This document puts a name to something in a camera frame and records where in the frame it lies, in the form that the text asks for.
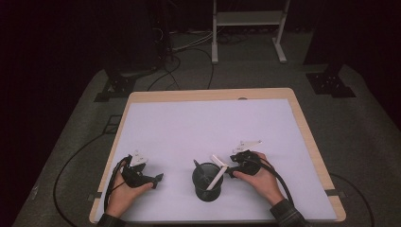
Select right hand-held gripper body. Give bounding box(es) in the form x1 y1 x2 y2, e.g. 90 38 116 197
230 140 263 177

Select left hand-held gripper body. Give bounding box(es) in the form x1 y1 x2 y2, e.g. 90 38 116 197
121 149 157 189

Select long white stick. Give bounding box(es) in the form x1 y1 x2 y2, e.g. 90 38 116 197
206 164 229 192

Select short white block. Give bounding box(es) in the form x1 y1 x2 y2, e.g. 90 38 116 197
211 154 229 168

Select black mesh pen cup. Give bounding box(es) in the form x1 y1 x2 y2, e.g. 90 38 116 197
191 162 224 203

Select person's right hand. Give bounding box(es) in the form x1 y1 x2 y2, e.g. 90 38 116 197
233 151 285 206

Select person's left hand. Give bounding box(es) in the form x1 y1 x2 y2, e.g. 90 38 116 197
105 169 154 219

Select black stand base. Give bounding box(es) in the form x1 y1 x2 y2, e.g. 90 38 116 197
94 65 159 103
305 62 357 99

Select left hand-held gripper cable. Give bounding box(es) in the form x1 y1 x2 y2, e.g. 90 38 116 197
103 154 132 213

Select hand-held gripper cable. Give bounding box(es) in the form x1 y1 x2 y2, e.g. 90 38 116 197
252 157 296 208
103 154 132 213

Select right hand-held gripper cable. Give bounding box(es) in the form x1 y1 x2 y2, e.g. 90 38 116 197
252 157 296 208

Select black wire frame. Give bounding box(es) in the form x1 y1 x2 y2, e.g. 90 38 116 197
102 114 123 135

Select black floor cable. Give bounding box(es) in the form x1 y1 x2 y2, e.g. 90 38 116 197
52 133 110 227
146 46 216 92
329 172 376 227

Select white floor cables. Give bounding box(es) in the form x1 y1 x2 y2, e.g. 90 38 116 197
171 30 216 52

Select white metal table frame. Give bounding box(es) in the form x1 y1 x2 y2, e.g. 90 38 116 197
211 0 291 65

